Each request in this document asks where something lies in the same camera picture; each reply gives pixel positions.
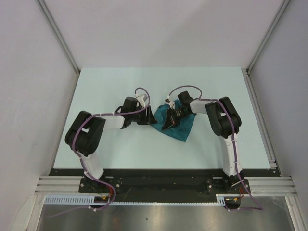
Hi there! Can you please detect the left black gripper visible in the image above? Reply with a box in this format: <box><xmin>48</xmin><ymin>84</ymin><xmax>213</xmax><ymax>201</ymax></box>
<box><xmin>130</xmin><ymin>106</ymin><xmax>157</xmax><ymax>125</ymax></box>

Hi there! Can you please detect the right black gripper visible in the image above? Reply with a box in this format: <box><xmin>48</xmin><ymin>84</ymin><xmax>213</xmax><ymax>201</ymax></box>
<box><xmin>163</xmin><ymin>107</ymin><xmax>191</xmax><ymax>131</ymax></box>

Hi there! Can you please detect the teal satin napkin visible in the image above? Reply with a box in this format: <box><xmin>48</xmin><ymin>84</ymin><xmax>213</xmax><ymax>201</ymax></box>
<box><xmin>151</xmin><ymin>100</ymin><xmax>196</xmax><ymax>142</ymax></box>

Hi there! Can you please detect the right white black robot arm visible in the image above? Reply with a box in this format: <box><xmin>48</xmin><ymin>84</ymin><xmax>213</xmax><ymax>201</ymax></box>
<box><xmin>161</xmin><ymin>91</ymin><xmax>244</xmax><ymax>193</ymax></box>

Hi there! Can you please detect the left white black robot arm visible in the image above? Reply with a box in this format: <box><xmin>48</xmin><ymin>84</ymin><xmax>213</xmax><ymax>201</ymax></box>
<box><xmin>64</xmin><ymin>94</ymin><xmax>157</xmax><ymax>193</ymax></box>

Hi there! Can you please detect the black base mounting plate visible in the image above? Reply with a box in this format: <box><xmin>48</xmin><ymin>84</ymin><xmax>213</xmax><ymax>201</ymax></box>
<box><xmin>49</xmin><ymin>169</ymin><xmax>280</xmax><ymax>202</ymax></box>

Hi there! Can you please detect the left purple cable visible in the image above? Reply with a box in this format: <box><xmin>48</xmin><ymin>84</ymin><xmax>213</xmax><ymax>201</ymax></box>
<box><xmin>47</xmin><ymin>87</ymin><xmax>152</xmax><ymax>218</ymax></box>

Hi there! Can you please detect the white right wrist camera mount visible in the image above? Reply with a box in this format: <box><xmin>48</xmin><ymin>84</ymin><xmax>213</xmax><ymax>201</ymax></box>
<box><xmin>165</xmin><ymin>95</ymin><xmax>176</xmax><ymax>109</ymax></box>

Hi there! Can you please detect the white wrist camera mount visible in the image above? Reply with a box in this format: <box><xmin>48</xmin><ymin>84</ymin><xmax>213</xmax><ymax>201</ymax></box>
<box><xmin>165</xmin><ymin>95</ymin><xmax>176</xmax><ymax>109</ymax></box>
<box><xmin>135</xmin><ymin>94</ymin><xmax>148</xmax><ymax>108</ymax></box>

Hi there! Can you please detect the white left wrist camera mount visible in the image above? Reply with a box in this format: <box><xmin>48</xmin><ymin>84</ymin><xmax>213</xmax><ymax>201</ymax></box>
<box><xmin>135</xmin><ymin>94</ymin><xmax>148</xmax><ymax>108</ymax></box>

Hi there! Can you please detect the right aluminium corner post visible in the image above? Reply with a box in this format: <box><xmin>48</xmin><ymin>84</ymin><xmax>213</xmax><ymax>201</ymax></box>
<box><xmin>246</xmin><ymin>0</ymin><xmax>292</xmax><ymax>73</ymax></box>

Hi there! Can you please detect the aluminium corner post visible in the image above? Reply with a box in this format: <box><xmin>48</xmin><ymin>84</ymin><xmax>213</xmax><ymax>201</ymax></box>
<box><xmin>246</xmin><ymin>0</ymin><xmax>292</xmax><ymax>73</ymax></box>
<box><xmin>35</xmin><ymin>0</ymin><xmax>81</xmax><ymax>74</ymax></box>

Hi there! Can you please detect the white slotted cable duct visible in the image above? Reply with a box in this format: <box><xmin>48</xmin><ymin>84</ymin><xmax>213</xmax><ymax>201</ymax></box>
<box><xmin>44</xmin><ymin>195</ymin><xmax>226</xmax><ymax>208</ymax></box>

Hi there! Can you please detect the aluminium frame rail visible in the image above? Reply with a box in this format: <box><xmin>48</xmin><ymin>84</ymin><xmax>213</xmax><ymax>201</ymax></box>
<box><xmin>35</xmin><ymin>176</ymin><xmax>297</xmax><ymax>197</ymax></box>

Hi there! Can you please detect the left aluminium corner post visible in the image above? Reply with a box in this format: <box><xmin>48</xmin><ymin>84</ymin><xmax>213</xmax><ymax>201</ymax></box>
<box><xmin>35</xmin><ymin>0</ymin><xmax>81</xmax><ymax>74</ymax></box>

